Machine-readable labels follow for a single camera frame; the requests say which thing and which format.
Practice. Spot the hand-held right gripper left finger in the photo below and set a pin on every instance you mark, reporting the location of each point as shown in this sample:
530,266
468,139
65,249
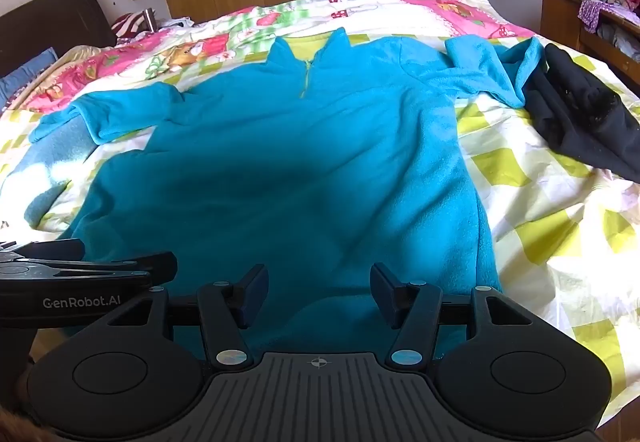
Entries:
257,297

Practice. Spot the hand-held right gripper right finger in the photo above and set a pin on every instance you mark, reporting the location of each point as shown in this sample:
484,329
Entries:
382,294

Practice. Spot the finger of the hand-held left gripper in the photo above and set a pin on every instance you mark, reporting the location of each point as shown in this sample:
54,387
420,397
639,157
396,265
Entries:
150,267
50,249

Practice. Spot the blue fleece sweater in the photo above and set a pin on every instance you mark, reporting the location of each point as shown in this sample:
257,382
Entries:
300,172

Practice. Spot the grey clothes pile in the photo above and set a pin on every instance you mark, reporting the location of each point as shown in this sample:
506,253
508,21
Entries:
625,44

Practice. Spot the person's brown fuzzy clothing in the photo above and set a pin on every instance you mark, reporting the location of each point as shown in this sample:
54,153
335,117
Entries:
20,427

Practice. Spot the blue pillow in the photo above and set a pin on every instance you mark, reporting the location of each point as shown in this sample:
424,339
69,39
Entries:
25,77

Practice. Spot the patterned patchwork quilt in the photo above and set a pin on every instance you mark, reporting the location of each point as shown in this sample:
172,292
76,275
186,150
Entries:
550,232

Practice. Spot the dark wooden headboard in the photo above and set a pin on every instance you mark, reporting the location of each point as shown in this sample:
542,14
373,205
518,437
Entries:
50,27

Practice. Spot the red white striped pillow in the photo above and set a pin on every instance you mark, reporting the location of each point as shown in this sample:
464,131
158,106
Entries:
127,24

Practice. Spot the white cloth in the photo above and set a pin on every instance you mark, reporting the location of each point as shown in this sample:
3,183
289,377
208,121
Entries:
175,22

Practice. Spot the black garment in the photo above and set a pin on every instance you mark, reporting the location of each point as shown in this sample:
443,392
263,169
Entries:
575,122

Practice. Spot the wooden desk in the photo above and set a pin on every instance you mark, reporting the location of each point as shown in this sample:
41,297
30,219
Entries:
557,17

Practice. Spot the purple cloth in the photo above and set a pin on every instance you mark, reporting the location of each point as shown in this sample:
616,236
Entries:
590,14

